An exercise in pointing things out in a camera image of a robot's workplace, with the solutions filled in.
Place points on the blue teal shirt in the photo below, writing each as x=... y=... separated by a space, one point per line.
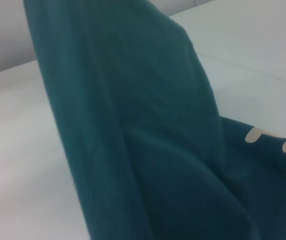
x=145 y=137

